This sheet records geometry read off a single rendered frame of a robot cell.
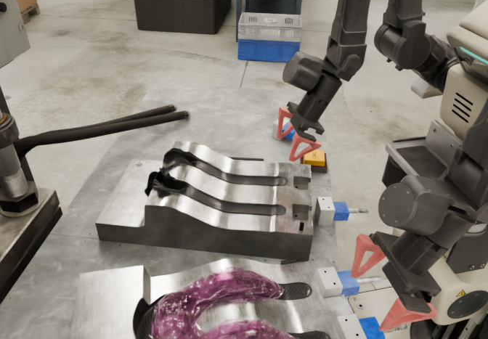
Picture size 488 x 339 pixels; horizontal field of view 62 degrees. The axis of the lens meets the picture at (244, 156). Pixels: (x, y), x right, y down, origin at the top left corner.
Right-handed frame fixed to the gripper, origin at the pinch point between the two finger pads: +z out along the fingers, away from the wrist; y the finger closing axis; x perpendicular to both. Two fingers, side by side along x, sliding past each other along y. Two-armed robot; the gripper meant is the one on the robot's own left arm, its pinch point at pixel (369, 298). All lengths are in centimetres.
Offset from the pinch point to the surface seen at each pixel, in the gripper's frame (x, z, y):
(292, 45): 128, 27, -323
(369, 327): 9.2, 9.6, -2.2
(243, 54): 93, 57, -337
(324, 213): 14.5, 10.0, -34.3
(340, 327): 3.8, 11.2, -2.7
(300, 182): 10.3, 8.9, -43.9
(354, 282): 10.6, 8.9, -11.8
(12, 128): -58, 26, -58
